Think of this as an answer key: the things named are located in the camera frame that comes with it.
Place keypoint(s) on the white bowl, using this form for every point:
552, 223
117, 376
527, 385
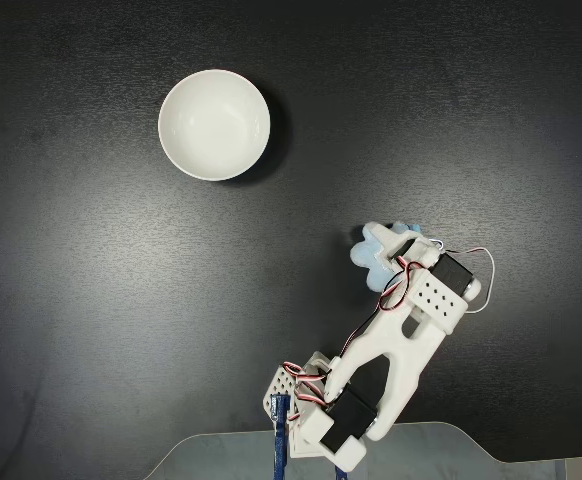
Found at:
214, 125

